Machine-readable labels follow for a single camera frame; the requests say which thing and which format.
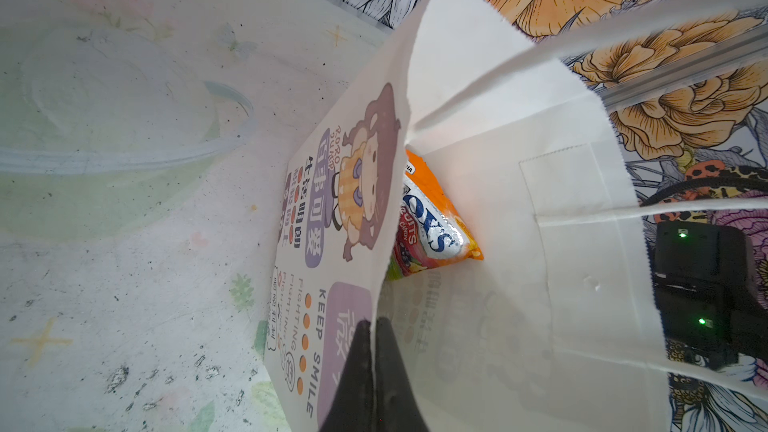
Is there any white printed paper bag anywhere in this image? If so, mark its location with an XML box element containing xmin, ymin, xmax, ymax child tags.
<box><xmin>265</xmin><ymin>0</ymin><xmax>767</xmax><ymax>431</ymax></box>

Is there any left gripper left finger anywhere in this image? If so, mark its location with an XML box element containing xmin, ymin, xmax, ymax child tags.
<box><xmin>320</xmin><ymin>320</ymin><xmax>375</xmax><ymax>432</ymax></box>

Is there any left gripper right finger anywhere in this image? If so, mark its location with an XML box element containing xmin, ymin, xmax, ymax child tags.
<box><xmin>374</xmin><ymin>317</ymin><xmax>429</xmax><ymax>432</ymax></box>

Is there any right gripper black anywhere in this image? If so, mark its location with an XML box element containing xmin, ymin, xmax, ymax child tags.
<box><xmin>652</xmin><ymin>221</ymin><xmax>767</xmax><ymax>370</ymax></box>

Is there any Fox's candy packet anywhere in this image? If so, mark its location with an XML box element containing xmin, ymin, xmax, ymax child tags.
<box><xmin>386</xmin><ymin>151</ymin><xmax>484</xmax><ymax>281</ymax></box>

